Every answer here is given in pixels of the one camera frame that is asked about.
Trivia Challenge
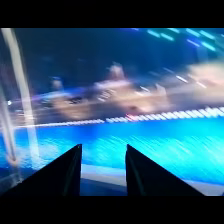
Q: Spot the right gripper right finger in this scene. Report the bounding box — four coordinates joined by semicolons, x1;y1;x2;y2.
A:
125;143;206;197

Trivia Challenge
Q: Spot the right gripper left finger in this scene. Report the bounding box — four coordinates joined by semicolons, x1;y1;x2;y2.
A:
1;143;83;197

